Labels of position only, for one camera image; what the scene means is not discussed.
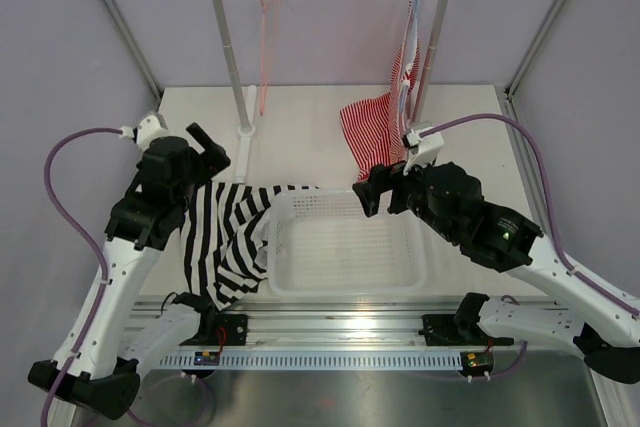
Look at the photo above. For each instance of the light blue clothes hanger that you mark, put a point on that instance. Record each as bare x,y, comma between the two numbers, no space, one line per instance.
419,7

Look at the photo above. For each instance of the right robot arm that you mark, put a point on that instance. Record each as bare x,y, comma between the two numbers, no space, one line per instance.
597,322

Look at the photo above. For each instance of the white perforated plastic basket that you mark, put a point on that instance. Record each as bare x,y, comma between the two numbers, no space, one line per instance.
321,244

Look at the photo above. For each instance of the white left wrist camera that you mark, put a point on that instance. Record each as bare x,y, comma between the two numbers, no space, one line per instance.
149,128

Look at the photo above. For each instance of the aluminium mounting rail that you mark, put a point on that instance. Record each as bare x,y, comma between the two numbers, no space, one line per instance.
343,324

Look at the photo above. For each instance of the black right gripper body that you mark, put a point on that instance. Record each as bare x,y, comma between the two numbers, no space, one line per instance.
410,191

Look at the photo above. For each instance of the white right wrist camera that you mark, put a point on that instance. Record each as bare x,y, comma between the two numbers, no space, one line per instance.
422,145

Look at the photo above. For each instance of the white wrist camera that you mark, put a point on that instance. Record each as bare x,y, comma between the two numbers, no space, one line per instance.
149,128
422,145

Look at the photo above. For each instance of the black white striped tank top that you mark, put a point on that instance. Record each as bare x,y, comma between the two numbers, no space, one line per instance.
224,240

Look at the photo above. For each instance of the red white striped tank top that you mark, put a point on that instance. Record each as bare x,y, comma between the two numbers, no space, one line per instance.
373,127

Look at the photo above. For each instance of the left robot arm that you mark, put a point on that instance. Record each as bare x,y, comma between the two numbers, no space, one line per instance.
90,369

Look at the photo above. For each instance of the pink clothes hanger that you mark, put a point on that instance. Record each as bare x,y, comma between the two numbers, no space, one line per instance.
268,39

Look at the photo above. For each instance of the white metal clothes rack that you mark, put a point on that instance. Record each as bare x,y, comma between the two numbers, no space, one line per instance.
247,101

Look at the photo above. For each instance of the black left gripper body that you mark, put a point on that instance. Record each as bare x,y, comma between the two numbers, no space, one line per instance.
206,164

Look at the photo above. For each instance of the white slotted cable duct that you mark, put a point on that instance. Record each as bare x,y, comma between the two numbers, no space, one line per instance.
244,360

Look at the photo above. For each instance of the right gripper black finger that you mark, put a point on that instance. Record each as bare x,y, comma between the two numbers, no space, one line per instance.
369,195
381,173

